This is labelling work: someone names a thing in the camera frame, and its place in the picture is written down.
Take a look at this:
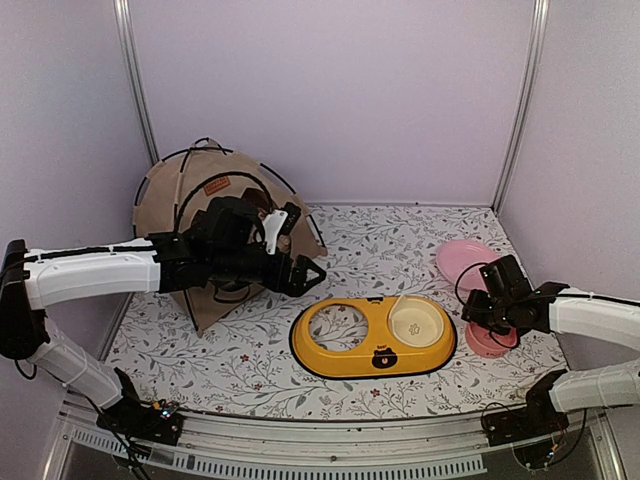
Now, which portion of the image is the beige fabric pet tent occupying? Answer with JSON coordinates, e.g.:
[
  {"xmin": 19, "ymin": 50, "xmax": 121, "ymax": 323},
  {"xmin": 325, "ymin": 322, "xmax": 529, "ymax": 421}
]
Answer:
[{"xmin": 133, "ymin": 138, "xmax": 327, "ymax": 335}]

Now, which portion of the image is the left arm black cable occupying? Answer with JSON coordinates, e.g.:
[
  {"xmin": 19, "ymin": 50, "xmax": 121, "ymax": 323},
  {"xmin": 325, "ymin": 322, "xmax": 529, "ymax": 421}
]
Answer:
[{"xmin": 171, "ymin": 169, "xmax": 271, "ymax": 236}]

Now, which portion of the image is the aluminium frame post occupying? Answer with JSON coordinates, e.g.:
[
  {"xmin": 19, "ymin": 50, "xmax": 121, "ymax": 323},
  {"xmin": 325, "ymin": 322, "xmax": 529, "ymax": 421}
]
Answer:
[
  {"xmin": 113, "ymin": 0, "xmax": 160, "ymax": 165},
  {"xmin": 491, "ymin": 0, "xmax": 550, "ymax": 216}
]

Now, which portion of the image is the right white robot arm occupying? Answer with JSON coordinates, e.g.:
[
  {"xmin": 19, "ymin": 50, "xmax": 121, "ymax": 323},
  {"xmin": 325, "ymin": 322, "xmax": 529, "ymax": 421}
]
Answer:
[{"xmin": 459, "ymin": 255, "xmax": 639, "ymax": 436}]

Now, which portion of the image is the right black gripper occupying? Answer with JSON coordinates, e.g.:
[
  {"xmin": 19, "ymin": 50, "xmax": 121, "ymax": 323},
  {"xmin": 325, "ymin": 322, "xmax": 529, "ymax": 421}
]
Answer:
[{"xmin": 463, "ymin": 289, "xmax": 515, "ymax": 335}]

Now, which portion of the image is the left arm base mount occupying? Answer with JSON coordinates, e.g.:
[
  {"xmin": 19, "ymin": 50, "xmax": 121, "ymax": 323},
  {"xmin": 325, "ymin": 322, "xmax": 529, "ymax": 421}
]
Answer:
[{"xmin": 96, "ymin": 368, "xmax": 184, "ymax": 446}]

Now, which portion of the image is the brown patterned pet cushion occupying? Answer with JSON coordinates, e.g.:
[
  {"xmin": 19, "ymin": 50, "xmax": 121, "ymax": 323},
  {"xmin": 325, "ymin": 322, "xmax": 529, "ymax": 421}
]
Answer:
[{"xmin": 243, "ymin": 188, "xmax": 292, "ymax": 252}]

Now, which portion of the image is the pink flat plate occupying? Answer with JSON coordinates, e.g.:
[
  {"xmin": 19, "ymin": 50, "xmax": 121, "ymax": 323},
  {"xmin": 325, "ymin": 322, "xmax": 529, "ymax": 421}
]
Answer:
[{"xmin": 436, "ymin": 240, "xmax": 499, "ymax": 291}]

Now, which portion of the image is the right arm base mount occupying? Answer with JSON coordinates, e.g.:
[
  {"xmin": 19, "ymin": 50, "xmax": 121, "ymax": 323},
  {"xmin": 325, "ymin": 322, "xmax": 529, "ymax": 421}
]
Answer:
[{"xmin": 480, "ymin": 369, "xmax": 569, "ymax": 446}]

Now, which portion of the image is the yellow double bowl holder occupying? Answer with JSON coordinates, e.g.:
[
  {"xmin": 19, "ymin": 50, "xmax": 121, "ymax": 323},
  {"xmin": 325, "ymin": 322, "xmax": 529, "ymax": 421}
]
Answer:
[{"xmin": 289, "ymin": 296, "xmax": 458, "ymax": 380}]

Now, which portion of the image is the left aluminium frame post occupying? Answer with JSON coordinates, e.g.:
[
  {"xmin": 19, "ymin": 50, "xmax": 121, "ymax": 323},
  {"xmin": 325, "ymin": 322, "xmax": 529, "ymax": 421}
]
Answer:
[{"xmin": 113, "ymin": 0, "xmax": 160, "ymax": 165}]

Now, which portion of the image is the pink cat-ear bowl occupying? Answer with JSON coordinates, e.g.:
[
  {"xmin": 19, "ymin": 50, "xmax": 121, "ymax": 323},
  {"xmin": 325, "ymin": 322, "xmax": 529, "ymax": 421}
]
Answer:
[{"xmin": 465, "ymin": 323, "xmax": 519, "ymax": 359}]

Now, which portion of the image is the right aluminium frame post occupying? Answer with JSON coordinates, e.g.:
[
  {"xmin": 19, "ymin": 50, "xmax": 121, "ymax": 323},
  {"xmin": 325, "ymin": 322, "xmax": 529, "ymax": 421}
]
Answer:
[{"xmin": 491, "ymin": 0, "xmax": 550, "ymax": 216}]

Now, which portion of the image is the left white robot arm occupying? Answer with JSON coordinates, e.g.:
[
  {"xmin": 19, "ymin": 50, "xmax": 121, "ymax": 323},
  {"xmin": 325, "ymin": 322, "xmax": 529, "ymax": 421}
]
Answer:
[{"xmin": 1, "ymin": 197, "xmax": 326, "ymax": 434}]

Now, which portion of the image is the cream small bowl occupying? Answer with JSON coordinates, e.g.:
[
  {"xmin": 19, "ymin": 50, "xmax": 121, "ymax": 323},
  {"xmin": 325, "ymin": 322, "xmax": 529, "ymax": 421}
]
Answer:
[{"xmin": 388, "ymin": 295, "xmax": 446, "ymax": 348}]

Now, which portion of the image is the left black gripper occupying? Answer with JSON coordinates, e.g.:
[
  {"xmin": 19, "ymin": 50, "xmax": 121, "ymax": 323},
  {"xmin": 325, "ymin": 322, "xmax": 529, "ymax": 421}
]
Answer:
[{"xmin": 211, "ymin": 246, "xmax": 327, "ymax": 297}]

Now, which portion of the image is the front aluminium table rail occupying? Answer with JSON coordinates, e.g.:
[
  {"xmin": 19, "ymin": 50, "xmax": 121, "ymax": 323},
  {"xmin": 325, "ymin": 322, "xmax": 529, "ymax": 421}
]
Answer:
[{"xmin": 43, "ymin": 393, "xmax": 629, "ymax": 479}]

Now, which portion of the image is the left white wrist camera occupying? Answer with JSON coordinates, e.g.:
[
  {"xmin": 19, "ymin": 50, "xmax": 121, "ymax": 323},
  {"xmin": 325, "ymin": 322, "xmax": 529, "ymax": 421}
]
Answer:
[{"xmin": 257, "ymin": 202, "xmax": 302, "ymax": 255}]

